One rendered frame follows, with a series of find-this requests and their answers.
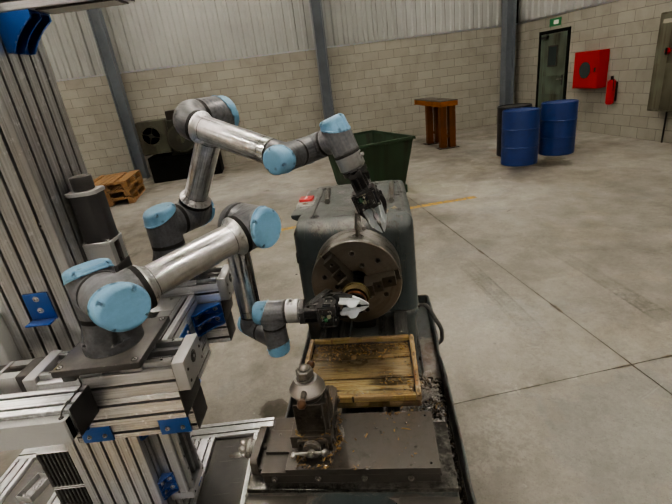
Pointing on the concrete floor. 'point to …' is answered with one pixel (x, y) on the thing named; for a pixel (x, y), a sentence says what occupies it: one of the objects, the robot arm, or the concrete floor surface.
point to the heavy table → (445, 122)
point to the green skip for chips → (381, 156)
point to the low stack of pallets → (121, 186)
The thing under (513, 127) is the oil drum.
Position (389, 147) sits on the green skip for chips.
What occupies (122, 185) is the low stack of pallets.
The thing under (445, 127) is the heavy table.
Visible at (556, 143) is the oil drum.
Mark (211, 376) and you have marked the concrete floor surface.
